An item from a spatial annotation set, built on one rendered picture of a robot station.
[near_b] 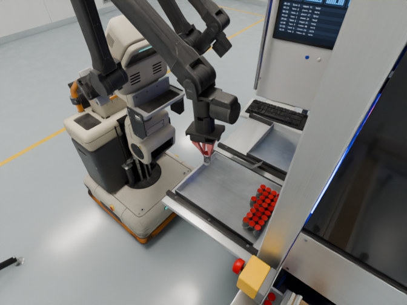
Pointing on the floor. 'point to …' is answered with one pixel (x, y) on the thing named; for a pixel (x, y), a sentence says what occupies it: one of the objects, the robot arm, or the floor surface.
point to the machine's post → (336, 114)
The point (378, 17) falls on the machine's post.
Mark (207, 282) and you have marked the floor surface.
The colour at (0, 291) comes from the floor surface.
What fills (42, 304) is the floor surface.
